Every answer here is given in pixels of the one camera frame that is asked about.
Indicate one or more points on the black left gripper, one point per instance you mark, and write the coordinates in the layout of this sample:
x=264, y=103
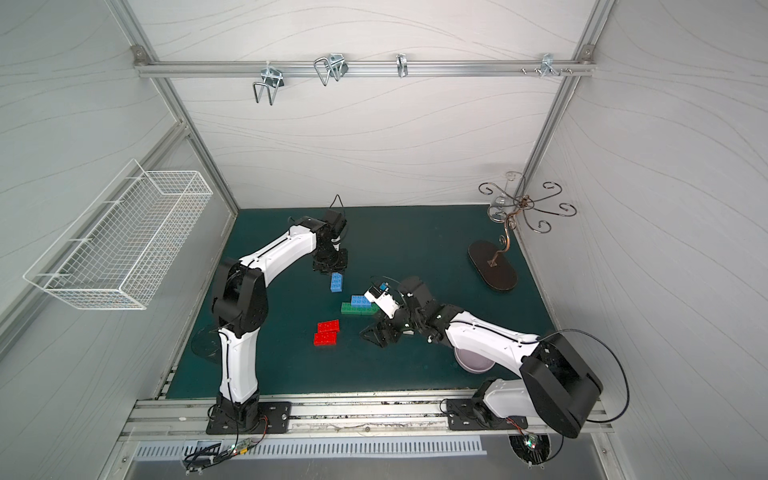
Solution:
x=330, y=261

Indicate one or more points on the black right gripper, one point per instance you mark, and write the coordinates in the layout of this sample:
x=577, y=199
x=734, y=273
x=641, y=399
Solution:
x=392, y=323

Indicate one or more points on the small blue lego brick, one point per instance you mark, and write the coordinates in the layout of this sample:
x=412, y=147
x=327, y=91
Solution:
x=336, y=283

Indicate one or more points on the long blue lego brick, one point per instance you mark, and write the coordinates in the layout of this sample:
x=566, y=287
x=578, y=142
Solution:
x=359, y=301

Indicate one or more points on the large green lego brick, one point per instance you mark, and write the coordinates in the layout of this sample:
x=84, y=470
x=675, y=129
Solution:
x=348, y=308

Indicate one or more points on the red lego brick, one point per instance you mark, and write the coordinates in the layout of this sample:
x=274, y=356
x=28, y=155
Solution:
x=328, y=326
x=328, y=338

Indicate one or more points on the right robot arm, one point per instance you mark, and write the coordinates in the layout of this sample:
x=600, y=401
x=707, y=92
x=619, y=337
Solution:
x=554, y=383

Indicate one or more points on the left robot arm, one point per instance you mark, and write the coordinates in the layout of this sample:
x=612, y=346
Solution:
x=240, y=304

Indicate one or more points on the lilac bowl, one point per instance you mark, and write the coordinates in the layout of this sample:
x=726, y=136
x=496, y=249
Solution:
x=472, y=362

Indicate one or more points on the copper jewelry stand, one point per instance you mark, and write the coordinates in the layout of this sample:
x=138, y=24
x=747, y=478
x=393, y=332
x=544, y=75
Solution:
x=508, y=210

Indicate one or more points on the dark round coaster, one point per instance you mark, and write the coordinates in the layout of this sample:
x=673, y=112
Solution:
x=206, y=344

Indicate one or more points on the right controller board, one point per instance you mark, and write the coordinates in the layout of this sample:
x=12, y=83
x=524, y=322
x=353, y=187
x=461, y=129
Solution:
x=532, y=449

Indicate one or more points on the aluminium front rail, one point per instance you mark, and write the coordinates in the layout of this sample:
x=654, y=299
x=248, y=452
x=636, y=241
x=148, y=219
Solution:
x=366, y=414

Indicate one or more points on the aluminium rail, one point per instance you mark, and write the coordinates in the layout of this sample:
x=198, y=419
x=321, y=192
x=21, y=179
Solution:
x=366, y=414
x=357, y=68

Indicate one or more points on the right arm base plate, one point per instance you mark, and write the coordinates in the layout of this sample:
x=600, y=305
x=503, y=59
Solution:
x=468, y=415

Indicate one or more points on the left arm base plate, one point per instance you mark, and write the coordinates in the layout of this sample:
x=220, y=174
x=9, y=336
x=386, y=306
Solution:
x=270, y=417

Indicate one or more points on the aluminium top rail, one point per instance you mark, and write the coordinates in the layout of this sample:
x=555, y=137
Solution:
x=357, y=68

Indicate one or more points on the white wire basket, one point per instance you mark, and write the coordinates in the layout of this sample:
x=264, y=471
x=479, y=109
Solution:
x=116, y=253

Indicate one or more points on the left controller board with wires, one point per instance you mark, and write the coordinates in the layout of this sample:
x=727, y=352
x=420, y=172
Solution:
x=216, y=454

